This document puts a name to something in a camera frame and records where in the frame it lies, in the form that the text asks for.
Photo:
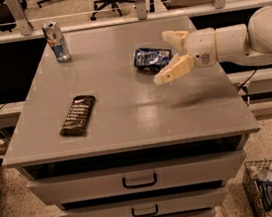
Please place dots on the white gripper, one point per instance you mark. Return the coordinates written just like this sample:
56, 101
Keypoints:
202, 47

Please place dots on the blue pepsi can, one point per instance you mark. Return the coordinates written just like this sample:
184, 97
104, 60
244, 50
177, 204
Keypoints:
152, 58

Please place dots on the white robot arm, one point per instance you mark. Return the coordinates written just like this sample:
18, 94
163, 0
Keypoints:
246, 45

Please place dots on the silver blue energy drink can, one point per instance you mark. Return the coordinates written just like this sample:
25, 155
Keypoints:
55, 39

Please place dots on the grey drawer cabinet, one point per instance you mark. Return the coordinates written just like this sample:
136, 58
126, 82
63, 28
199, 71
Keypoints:
134, 121

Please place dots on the dark brown snack bar wrapper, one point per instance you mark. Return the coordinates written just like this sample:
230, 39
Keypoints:
78, 116

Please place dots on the blue snack bag in basket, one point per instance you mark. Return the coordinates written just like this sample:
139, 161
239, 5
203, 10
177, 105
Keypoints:
265, 192

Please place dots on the top grey drawer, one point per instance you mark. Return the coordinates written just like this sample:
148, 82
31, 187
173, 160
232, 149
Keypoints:
137, 178

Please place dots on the middle grey drawer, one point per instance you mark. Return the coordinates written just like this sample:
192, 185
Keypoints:
155, 206

